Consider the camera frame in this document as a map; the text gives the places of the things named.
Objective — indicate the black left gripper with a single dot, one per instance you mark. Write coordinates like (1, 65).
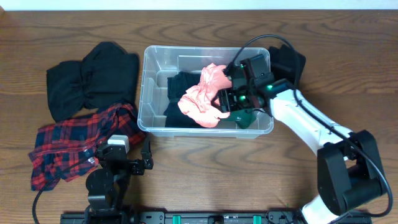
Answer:
(132, 165)

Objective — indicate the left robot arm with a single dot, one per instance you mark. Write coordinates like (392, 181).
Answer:
(108, 185)

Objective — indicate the clear plastic storage bin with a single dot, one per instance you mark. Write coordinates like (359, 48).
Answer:
(162, 62)

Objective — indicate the salmon pink garment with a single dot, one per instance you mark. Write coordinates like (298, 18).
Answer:
(196, 102)

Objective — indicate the black cloth with strap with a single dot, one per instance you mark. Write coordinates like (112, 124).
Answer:
(283, 64)

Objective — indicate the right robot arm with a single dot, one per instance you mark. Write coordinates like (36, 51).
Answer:
(349, 168)

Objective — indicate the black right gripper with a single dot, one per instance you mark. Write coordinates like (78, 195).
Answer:
(229, 101)

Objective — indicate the dark green folded cloth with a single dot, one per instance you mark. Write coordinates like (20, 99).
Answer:
(243, 118)

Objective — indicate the black mounting rail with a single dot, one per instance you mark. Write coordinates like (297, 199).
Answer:
(271, 217)

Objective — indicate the red navy plaid shirt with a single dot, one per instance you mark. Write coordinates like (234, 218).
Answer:
(61, 145)

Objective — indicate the large black folded garment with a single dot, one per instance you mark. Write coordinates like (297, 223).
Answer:
(107, 75)

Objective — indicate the black cloth with band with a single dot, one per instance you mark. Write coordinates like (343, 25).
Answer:
(176, 88)

